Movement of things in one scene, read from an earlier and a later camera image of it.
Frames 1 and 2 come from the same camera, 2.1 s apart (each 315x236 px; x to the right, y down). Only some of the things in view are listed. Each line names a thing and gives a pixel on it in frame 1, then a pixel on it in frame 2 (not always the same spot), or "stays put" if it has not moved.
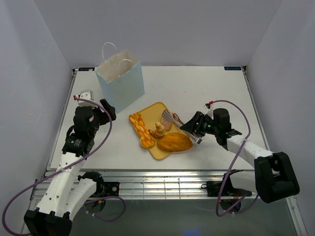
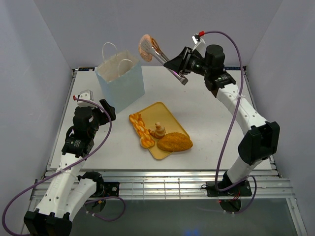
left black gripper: (110, 109) stays put
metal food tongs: (176, 120) → (151, 46)
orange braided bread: (146, 139) stays put
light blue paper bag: (120, 77) stays put
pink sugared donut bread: (167, 122) → (146, 56)
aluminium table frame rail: (171, 184) stays put
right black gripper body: (209, 127) → (198, 64)
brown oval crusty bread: (174, 141) stays put
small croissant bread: (159, 131) stays put
